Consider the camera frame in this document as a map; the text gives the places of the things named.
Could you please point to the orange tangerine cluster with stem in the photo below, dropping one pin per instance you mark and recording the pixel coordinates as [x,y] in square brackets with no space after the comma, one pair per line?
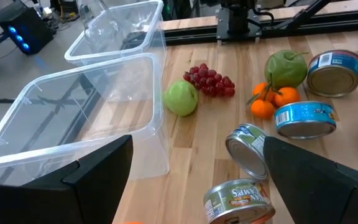
[262,109]

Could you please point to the clear plastic bin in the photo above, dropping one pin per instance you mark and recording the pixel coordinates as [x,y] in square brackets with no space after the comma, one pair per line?
[120,31]
[73,124]

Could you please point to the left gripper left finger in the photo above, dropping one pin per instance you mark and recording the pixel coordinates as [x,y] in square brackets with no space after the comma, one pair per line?
[98,186]

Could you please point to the black computer with blue lights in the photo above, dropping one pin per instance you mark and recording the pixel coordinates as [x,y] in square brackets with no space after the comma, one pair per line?
[33,34]

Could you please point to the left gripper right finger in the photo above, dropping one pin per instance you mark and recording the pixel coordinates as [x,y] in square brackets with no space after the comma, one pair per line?
[315,193]

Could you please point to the smooth green apple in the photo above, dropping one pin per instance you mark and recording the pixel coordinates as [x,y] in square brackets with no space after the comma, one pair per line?
[180,98]

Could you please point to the blue tuna can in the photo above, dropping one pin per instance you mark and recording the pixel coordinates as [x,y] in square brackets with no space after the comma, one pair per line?
[334,77]
[303,116]

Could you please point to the green apple with long stem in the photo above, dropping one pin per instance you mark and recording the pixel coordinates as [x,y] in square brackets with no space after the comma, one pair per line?
[284,70]

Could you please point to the green albacore tuna can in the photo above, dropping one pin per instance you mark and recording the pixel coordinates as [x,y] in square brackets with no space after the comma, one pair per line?
[244,152]

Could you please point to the red grape bunch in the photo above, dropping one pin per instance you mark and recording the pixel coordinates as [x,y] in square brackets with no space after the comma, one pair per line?
[210,81]

